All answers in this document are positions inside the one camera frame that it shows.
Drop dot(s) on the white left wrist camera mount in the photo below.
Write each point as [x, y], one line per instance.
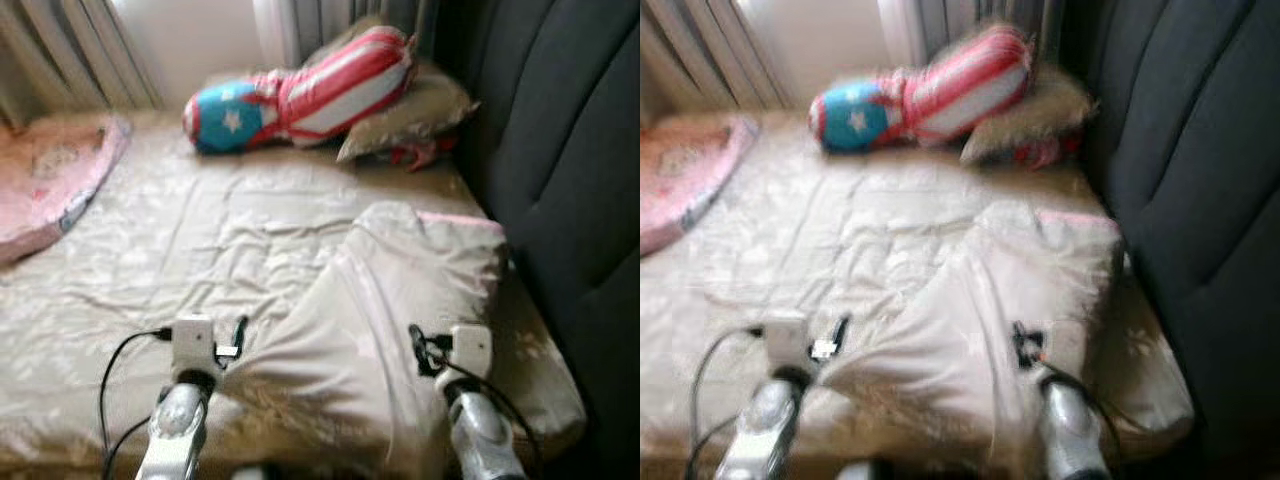
[193, 342]
[788, 342]

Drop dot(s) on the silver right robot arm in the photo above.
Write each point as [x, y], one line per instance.
[1070, 435]
[480, 435]

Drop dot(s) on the grey floral bed sheet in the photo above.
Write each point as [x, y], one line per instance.
[800, 230]
[180, 230]

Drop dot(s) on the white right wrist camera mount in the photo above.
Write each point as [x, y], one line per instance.
[472, 348]
[1065, 345]

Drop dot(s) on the grey curtain panel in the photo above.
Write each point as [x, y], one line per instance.
[700, 50]
[70, 50]

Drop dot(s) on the beige floral pillow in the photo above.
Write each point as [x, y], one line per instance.
[390, 300]
[1000, 300]

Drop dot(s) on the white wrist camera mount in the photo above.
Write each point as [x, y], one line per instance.
[1065, 345]
[788, 342]
[193, 342]
[472, 348]

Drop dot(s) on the black upholstered chair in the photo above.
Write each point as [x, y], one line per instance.
[560, 200]
[1180, 200]

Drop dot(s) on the pink cartoon print quilt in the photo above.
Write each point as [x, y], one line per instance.
[680, 175]
[50, 180]

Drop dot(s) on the red white blue star cushion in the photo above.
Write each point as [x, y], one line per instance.
[330, 85]
[950, 85]

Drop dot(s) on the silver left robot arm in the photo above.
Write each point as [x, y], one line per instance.
[175, 435]
[765, 435]

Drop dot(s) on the small red object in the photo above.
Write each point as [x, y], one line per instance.
[415, 155]
[1038, 155]

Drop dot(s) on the tan cushion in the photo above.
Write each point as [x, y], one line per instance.
[420, 115]
[1040, 115]

